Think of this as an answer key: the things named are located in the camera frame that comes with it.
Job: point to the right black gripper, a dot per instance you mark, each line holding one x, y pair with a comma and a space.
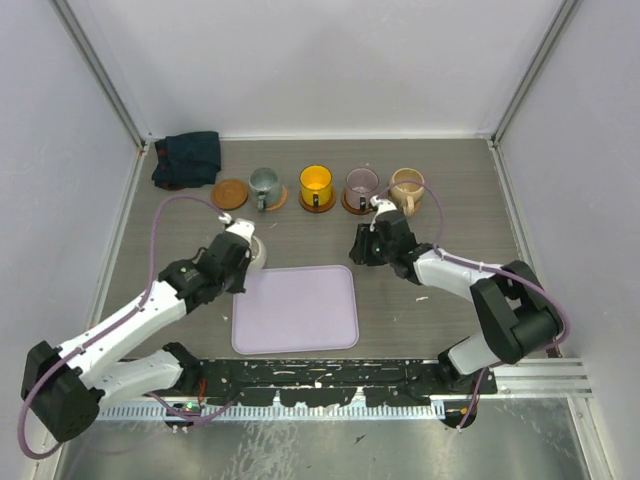
360, 250

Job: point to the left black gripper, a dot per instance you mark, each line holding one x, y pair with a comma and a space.
237, 285

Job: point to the white ceramic mug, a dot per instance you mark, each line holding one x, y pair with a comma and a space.
258, 256

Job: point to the beige ceramic mug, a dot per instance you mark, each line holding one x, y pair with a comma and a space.
406, 190

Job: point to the brown wooden coaster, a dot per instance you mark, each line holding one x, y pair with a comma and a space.
321, 209
354, 211
230, 194

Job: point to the clear purple glass mug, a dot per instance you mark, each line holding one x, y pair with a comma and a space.
360, 185

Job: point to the lavender plastic tray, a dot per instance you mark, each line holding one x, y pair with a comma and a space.
295, 310

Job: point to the grey ceramic mug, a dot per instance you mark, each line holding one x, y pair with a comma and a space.
265, 188

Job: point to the yellow glass mug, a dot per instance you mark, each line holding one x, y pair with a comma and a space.
316, 185

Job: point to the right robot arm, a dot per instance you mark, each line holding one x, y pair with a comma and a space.
515, 314

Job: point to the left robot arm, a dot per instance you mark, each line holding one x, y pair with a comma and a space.
66, 386

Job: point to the dark folded cloth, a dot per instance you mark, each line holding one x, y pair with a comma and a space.
190, 160

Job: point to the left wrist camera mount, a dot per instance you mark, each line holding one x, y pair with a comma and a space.
240, 227

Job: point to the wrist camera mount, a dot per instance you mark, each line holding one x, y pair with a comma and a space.
381, 205
240, 227

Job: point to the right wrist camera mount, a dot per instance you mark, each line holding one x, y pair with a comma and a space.
381, 205

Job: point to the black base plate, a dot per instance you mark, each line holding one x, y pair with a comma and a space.
322, 383

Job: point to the left aluminium frame post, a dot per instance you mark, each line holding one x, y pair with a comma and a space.
77, 33

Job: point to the aluminium frame post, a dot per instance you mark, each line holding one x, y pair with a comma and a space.
77, 33
553, 33

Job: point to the aluminium front rail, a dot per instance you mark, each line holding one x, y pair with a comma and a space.
540, 375

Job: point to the right aluminium frame post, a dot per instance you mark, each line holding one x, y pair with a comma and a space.
553, 33

